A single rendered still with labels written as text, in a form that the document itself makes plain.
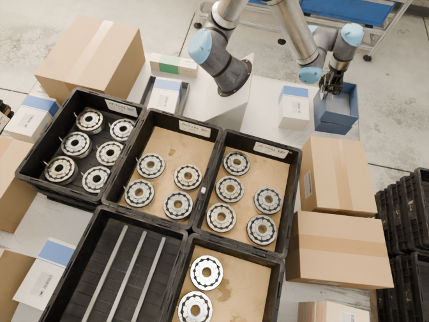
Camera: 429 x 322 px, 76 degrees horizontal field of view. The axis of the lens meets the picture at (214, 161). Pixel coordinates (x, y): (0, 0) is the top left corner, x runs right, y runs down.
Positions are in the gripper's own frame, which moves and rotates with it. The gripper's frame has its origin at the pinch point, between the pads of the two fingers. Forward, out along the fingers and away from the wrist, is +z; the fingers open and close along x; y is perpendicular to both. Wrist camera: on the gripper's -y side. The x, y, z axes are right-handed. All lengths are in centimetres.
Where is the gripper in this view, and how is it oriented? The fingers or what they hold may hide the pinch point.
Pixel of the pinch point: (324, 96)
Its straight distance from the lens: 137.8
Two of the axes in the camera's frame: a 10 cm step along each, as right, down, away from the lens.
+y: -2.2, 8.6, -4.6
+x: 9.7, 1.6, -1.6
